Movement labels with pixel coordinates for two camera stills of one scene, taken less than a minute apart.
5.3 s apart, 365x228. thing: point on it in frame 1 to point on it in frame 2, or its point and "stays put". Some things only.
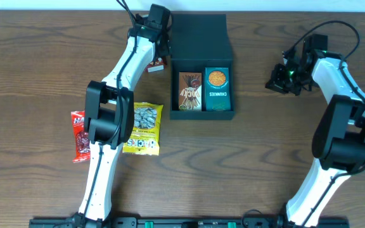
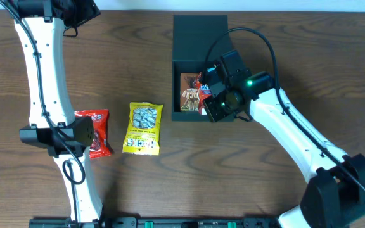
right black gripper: (277, 80) to (208, 77)
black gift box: (198, 41) stays put
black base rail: (250, 222) stays put
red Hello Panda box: (158, 65) to (204, 92)
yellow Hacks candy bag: (146, 139) stays put
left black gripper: (163, 46) to (83, 11)
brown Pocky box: (190, 94) stays put
